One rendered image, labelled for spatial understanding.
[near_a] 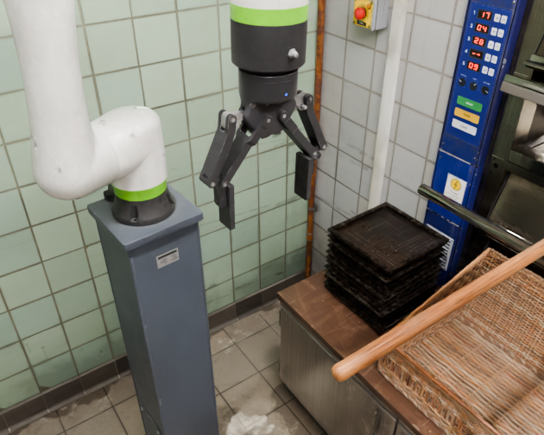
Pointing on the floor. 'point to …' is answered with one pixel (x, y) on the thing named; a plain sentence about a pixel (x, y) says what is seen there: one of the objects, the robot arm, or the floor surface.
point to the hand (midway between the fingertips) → (266, 203)
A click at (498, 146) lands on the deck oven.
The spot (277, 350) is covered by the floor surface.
